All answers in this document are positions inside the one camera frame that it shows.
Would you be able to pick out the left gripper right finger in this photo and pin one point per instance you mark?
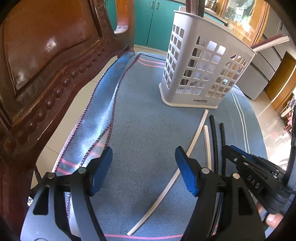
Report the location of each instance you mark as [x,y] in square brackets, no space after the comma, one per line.
[191,172]

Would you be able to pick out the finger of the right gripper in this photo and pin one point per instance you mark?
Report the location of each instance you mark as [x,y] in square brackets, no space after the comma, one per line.
[233,156]
[245,154]

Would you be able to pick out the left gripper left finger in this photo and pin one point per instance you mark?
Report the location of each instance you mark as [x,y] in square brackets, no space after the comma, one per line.
[97,170]

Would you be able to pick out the light wooden chopstick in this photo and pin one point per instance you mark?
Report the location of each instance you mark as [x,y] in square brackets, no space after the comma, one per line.
[271,44]

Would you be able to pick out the dark red chopstick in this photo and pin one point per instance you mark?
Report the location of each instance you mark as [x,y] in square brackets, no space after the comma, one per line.
[266,41]
[191,6]

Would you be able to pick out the dark brown chopstick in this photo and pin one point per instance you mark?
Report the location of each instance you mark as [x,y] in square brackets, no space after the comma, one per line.
[201,8]

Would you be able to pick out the operator hand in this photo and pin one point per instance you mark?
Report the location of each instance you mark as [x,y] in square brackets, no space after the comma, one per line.
[272,220]

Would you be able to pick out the short cream chopstick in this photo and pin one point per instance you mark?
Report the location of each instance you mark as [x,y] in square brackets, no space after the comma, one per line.
[207,147]

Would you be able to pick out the long cream chopstick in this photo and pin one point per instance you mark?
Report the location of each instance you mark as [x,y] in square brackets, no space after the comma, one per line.
[172,180]

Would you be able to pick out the blue striped table cloth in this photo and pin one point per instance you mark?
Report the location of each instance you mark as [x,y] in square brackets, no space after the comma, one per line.
[126,113]

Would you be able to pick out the grey drawer unit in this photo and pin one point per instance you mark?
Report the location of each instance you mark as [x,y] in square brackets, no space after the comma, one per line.
[266,62]

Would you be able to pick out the white plastic utensil basket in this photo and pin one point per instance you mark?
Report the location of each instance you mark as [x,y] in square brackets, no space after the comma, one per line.
[204,62]

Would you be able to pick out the brown wooden chair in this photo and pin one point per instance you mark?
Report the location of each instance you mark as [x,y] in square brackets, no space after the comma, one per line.
[49,51]

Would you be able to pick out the teal cabinet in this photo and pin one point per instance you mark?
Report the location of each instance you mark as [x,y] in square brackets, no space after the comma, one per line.
[153,23]

